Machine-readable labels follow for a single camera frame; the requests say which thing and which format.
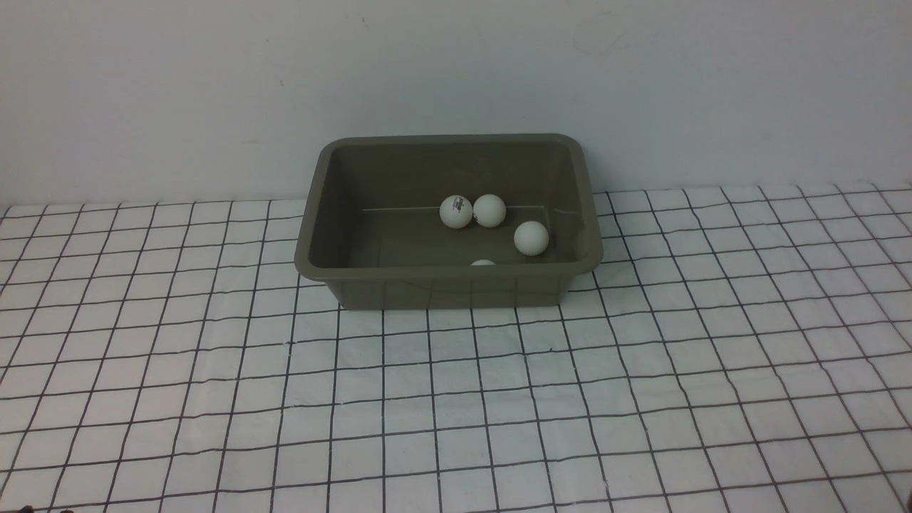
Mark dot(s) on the olive green plastic bin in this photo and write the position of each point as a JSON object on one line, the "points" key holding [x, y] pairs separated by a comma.
{"points": [[371, 232]]}

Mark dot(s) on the white checkered tablecloth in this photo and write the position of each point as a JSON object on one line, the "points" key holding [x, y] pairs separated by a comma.
{"points": [[739, 350]]}

